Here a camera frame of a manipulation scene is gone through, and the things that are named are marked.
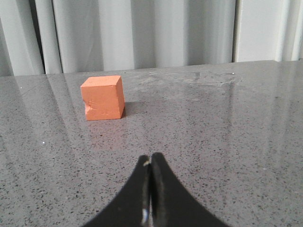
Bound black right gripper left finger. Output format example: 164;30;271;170
84;155;150;227

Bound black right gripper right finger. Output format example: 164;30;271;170
151;153;227;227

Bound orange foam cube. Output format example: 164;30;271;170
80;75;125;121

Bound white curtain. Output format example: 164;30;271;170
0;0;303;76

